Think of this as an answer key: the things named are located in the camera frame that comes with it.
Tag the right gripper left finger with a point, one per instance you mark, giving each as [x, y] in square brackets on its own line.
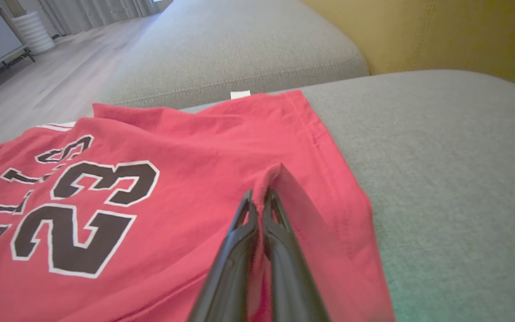
[235, 268]

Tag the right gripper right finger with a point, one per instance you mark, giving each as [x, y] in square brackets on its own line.
[291, 277]

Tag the red basketball jersey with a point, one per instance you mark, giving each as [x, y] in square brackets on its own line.
[186, 250]

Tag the wide grey curtain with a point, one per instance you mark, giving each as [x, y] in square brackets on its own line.
[96, 13]

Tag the white ribbed planter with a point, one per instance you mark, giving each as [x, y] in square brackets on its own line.
[34, 33]

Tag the yellow sofa back cushion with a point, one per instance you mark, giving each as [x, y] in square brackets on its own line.
[485, 36]

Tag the brown plant trunk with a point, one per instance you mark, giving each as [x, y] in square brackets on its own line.
[15, 6]

